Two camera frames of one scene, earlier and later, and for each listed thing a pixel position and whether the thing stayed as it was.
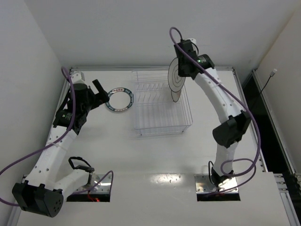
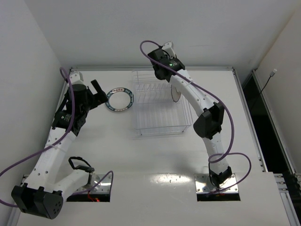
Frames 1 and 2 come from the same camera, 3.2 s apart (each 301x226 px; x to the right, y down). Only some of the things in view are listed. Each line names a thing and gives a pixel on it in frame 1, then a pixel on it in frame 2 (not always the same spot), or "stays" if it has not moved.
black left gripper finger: (98, 85) stays
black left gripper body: (94, 95) stays
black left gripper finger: (104, 96) stays
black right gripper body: (184, 71) → (161, 73)
